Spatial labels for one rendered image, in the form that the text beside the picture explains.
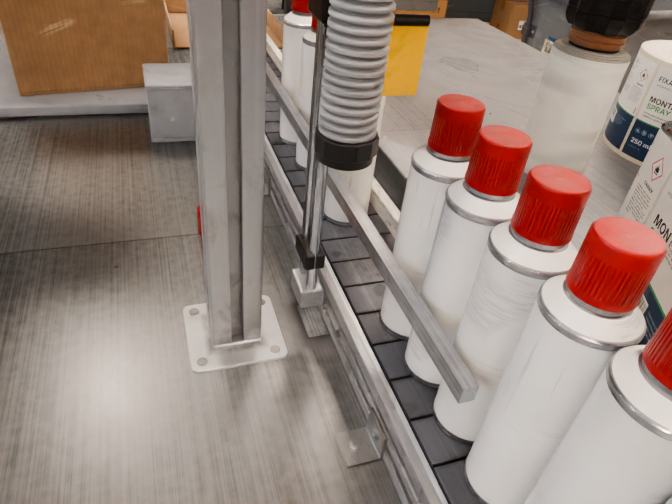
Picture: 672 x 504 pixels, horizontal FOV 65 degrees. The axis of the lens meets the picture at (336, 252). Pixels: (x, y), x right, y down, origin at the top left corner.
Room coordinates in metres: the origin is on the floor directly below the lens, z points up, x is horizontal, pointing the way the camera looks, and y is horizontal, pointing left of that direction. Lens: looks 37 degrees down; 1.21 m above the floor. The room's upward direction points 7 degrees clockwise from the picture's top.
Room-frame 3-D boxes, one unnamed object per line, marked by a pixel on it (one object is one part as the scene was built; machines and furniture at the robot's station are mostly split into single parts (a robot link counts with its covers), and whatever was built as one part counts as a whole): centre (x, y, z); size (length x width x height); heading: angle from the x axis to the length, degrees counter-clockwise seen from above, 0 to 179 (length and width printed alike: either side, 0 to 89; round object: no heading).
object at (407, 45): (0.40, -0.03, 1.09); 0.03 x 0.01 x 0.06; 112
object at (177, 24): (1.38, 0.35, 0.85); 0.30 x 0.26 x 0.04; 22
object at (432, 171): (0.35, -0.07, 0.98); 0.05 x 0.05 x 0.20
